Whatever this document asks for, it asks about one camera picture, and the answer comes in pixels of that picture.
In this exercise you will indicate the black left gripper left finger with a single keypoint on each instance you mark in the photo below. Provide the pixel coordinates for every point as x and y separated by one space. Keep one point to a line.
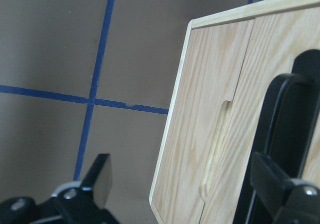
83 202

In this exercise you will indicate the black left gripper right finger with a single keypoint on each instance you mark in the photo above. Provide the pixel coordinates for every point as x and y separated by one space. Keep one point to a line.
287 200

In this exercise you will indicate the black drawer handle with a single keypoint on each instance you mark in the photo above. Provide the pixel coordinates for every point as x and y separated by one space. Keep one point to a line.
285 129

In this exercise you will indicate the wooden drawer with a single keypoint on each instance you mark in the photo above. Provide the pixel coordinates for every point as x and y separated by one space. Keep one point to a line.
275 41
209 78

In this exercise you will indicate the wooden drawer cabinet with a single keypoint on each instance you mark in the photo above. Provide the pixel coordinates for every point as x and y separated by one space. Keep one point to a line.
243 13

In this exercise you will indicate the lower wooden drawer front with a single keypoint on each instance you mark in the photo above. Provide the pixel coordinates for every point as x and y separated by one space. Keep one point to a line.
209 78

